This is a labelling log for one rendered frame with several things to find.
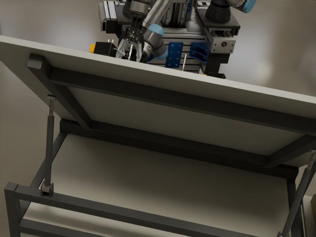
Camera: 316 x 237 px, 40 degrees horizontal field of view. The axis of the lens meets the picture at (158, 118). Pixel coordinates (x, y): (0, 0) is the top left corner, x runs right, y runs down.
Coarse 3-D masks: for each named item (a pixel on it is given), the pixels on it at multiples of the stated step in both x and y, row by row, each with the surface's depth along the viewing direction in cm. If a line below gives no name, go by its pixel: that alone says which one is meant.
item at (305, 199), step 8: (312, 168) 209; (312, 176) 212; (304, 192) 219; (304, 200) 222; (304, 208) 217; (304, 216) 214; (312, 216) 214; (304, 224) 211; (312, 224) 210; (312, 232) 206
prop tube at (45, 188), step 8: (48, 120) 146; (48, 128) 147; (48, 136) 148; (48, 144) 150; (48, 152) 151; (48, 160) 153; (48, 168) 154; (48, 176) 156; (48, 184) 157; (48, 192) 158
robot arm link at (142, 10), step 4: (132, 0) 178; (132, 4) 178; (136, 4) 176; (140, 4) 176; (144, 4) 177; (132, 8) 178; (136, 8) 177; (140, 8) 177; (144, 8) 177; (148, 8) 180; (136, 12) 178; (140, 12) 177; (144, 12) 178
